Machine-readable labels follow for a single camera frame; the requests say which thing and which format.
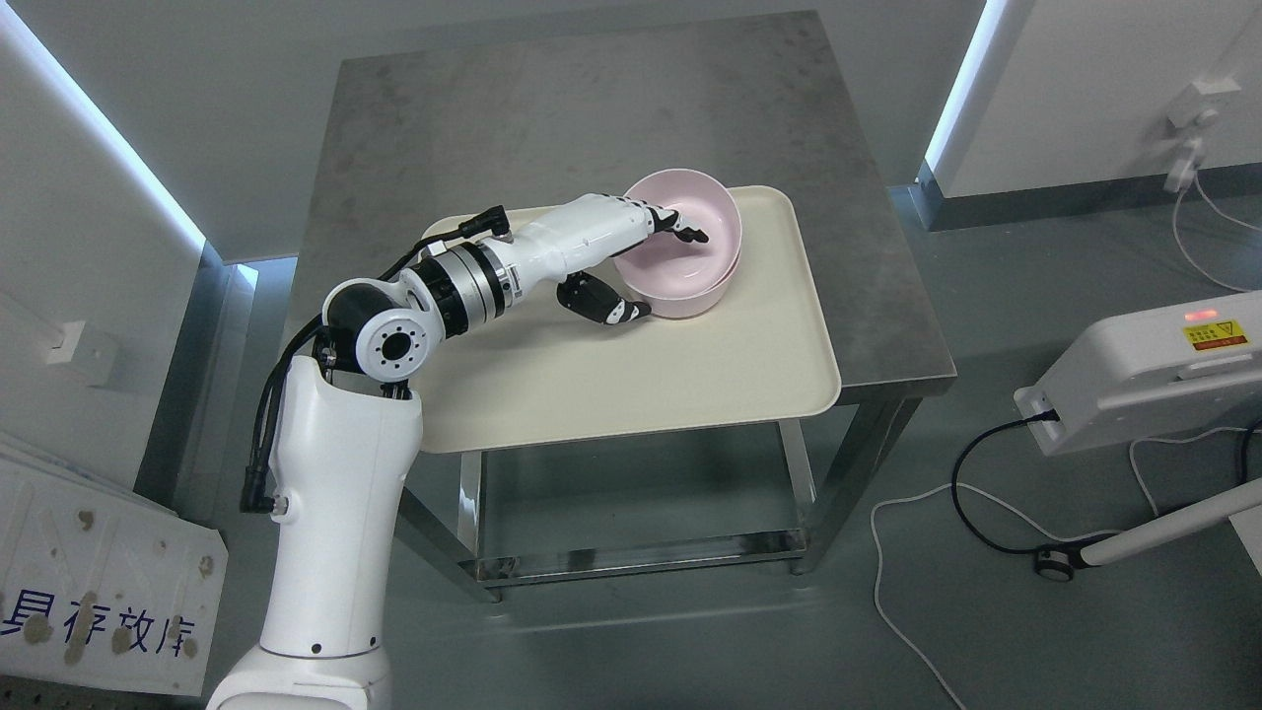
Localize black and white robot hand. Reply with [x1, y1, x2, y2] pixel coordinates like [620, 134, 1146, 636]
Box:
[488, 193, 676, 327]

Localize pink bowl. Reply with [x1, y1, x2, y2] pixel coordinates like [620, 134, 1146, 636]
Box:
[613, 255, 740, 320]
[613, 168, 742, 300]

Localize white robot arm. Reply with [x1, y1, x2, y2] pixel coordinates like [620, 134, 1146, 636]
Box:
[208, 206, 515, 709]

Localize cream plastic tray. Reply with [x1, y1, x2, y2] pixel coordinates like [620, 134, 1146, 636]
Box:
[411, 185, 842, 454]

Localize white stand leg with caster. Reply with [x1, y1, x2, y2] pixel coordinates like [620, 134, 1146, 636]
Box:
[1034, 479, 1261, 583]

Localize white machine housing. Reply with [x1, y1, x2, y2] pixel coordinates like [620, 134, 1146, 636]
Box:
[1013, 291, 1261, 457]

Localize steel table frame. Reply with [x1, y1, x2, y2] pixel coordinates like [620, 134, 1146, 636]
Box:
[345, 399, 919, 603]

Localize black power cable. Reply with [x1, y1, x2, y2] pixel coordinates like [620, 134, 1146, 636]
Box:
[950, 416, 1123, 556]

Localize white wall socket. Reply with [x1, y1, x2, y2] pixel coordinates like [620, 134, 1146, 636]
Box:
[45, 320, 120, 388]

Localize white floor cable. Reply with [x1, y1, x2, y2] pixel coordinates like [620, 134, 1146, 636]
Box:
[870, 426, 1262, 710]

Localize white wall plug adapter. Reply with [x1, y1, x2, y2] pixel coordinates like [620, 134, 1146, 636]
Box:
[1162, 76, 1242, 194]

